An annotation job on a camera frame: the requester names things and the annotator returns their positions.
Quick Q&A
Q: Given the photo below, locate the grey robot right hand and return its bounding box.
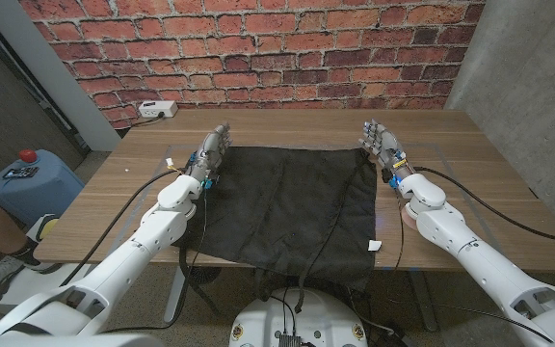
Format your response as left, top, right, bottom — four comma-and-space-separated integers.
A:
358, 120, 414, 182

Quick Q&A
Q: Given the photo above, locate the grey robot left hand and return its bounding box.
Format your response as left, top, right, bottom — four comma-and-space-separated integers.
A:
184, 122, 234, 183

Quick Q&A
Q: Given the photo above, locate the black cloth apron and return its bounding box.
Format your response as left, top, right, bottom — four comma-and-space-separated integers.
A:
178, 146, 379, 314

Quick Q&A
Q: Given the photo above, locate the white power strip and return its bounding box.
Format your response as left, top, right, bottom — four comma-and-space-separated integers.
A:
138, 100, 179, 120

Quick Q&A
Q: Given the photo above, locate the pink round sticker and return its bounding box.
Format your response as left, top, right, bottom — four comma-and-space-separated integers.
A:
401, 204, 419, 228

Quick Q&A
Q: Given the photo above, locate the red brick printed backdrop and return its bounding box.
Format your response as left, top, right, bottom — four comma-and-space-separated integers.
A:
18, 0, 487, 130

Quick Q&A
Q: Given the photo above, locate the black round fan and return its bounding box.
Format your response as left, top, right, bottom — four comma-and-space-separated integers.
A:
188, 266, 222, 285

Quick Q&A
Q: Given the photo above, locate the white table leg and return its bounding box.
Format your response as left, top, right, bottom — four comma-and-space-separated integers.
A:
164, 266, 187, 324

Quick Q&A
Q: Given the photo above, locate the grey table leg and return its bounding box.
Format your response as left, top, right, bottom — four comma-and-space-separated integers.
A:
408, 269, 437, 333

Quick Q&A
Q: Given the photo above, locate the blue plastic container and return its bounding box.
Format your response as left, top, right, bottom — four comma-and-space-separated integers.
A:
0, 148, 86, 227

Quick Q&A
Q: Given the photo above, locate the white and yellow device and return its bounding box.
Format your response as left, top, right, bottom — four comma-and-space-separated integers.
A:
25, 214, 61, 242

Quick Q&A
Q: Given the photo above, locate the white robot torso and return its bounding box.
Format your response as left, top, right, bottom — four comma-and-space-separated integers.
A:
228, 287, 369, 347

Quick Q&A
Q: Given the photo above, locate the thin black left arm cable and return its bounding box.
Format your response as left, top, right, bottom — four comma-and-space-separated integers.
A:
103, 185, 210, 334

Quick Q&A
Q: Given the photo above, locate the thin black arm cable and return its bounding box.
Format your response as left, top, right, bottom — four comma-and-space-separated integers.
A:
392, 187, 406, 274
103, 185, 210, 334

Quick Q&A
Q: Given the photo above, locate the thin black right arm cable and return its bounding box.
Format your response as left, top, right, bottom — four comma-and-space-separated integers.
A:
392, 187, 406, 274

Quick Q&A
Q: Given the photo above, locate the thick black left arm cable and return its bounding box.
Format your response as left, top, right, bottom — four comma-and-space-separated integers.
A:
59, 168, 185, 288

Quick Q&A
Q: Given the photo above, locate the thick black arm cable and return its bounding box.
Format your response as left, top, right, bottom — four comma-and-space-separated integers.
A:
411, 166, 555, 264
59, 168, 185, 288

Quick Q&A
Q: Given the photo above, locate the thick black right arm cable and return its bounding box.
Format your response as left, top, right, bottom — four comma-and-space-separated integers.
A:
411, 166, 555, 264

